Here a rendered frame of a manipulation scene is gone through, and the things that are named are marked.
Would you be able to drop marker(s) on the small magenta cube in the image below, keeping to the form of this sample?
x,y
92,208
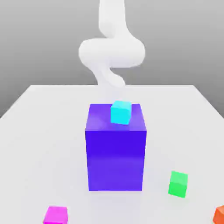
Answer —
x,y
56,215

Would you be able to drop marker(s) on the large purple box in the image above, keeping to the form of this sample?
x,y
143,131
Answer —
x,y
115,157

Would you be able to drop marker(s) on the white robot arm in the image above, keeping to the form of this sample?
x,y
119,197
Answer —
x,y
112,50

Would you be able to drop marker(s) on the small cyan cube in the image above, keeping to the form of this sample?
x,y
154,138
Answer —
x,y
120,112

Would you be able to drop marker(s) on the small orange cube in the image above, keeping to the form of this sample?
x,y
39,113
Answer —
x,y
219,215

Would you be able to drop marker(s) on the small green cube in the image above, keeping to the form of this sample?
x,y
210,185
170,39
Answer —
x,y
177,185

